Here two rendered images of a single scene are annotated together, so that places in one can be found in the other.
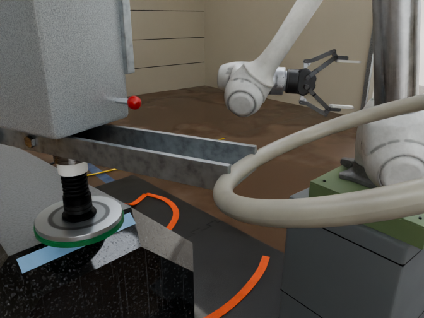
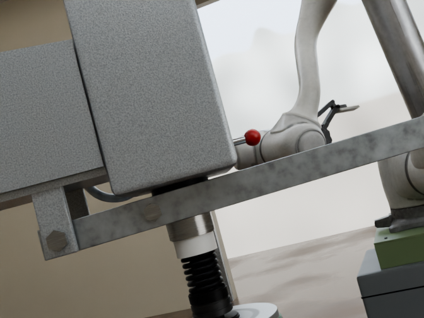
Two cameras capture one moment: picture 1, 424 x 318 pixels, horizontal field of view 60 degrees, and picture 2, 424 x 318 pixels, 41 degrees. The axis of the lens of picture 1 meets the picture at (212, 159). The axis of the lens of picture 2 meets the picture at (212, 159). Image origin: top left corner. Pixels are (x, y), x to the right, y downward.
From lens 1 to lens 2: 0.83 m
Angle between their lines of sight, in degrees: 39
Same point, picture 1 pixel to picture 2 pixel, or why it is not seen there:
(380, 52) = (406, 66)
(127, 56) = not seen: hidden behind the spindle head
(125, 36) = not seen: hidden behind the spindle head
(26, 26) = (186, 36)
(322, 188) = (392, 242)
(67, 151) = (225, 194)
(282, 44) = (316, 84)
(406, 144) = not seen: outside the picture
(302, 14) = (314, 59)
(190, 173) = (408, 136)
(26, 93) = (183, 118)
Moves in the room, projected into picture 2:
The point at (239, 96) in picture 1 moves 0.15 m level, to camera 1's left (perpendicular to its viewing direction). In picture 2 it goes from (310, 135) to (257, 147)
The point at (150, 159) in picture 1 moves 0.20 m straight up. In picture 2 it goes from (356, 145) to (322, 28)
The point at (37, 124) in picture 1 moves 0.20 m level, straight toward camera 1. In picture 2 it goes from (205, 153) to (325, 115)
